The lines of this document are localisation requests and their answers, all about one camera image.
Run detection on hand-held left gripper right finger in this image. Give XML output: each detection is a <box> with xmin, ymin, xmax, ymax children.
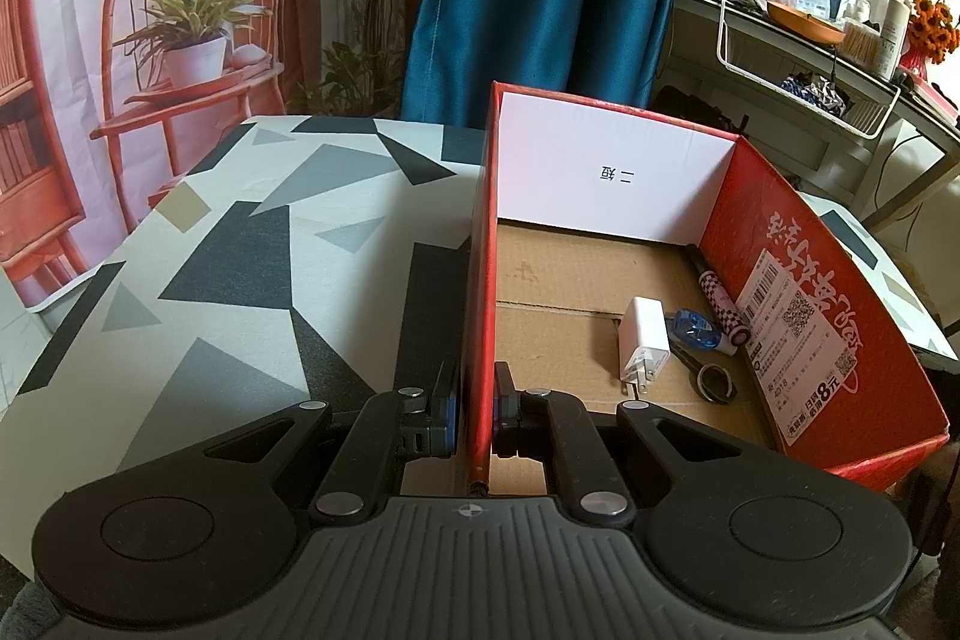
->
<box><xmin>491</xmin><ymin>361</ymin><xmax>755</xmax><ymax>530</ymax></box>

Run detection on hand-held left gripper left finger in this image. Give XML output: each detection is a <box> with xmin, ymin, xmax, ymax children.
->
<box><xmin>193</xmin><ymin>359</ymin><xmax>461</xmax><ymax>525</ymax></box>

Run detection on white charger plug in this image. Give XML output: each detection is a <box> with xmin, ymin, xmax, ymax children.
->
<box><xmin>616</xmin><ymin>296</ymin><xmax>671</xmax><ymax>397</ymax></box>

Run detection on black ring tool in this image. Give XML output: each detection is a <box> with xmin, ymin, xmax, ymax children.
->
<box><xmin>667</xmin><ymin>340</ymin><xmax>740</xmax><ymax>405</ymax></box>

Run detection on blue correction tape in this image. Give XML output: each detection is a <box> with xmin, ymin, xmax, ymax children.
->
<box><xmin>673</xmin><ymin>308</ymin><xmax>733</xmax><ymax>356</ymax></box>

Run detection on checkered pink tube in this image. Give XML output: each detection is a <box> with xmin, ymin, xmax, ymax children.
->
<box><xmin>684</xmin><ymin>244</ymin><xmax>752</xmax><ymax>347</ymax></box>

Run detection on red cardboard box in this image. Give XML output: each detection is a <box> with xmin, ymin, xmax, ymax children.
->
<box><xmin>397</xmin><ymin>80</ymin><xmax>950</xmax><ymax>498</ymax></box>

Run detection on geometric patterned tablecloth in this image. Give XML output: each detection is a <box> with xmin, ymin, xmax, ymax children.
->
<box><xmin>0</xmin><ymin>115</ymin><xmax>960</xmax><ymax>536</ymax></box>

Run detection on dark bag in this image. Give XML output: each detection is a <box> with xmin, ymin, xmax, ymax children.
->
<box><xmin>651</xmin><ymin>83</ymin><xmax>751</xmax><ymax>137</ymax></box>

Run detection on pink book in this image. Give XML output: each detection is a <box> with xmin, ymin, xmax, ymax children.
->
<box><xmin>907</xmin><ymin>79</ymin><xmax>960</xmax><ymax>127</ymax></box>

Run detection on patterned cloth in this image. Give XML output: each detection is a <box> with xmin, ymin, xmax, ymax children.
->
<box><xmin>778</xmin><ymin>74</ymin><xmax>852</xmax><ymax>120</ymax></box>

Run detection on grey desk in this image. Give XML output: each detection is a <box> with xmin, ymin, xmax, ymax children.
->
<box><xmin>652</xmin><ymin>0</ymin><xmax>960</xmax><ymax>232</ymax></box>

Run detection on cotton swab container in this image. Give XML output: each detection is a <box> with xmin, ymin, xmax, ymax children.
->
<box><xmin>840</xmin><ymin>19</ymin><xmax>897</xmax><ymax>73</ymax></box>

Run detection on white bottle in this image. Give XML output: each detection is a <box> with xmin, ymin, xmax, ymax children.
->
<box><xmin>876</xmin><ymin>1</ymin><xmax>910</xmax><ymax>80</ymax></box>

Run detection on orange artificial flowers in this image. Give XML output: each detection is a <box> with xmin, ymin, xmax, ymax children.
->
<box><xmin>904</xmin><ymin>0</ymin><xmax>960</xmax><ymax>67</ymax></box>

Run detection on orange tray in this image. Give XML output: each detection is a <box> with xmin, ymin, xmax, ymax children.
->
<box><xmin>766</xmin><ymin>1</ymin><xmax>847</xmax><ymax>47</ymax></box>

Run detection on black cable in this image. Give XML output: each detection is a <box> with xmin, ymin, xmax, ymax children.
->
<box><xmin>870</xmin><ymin>128</ymin><xmax>944</xmax><ymax>225</ymax></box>

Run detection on white wire basket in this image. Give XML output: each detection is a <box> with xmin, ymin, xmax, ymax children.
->
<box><xmin>716</xmin><ymin>0</ymin><xmax>902</xmax><ymax>140</ymax></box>

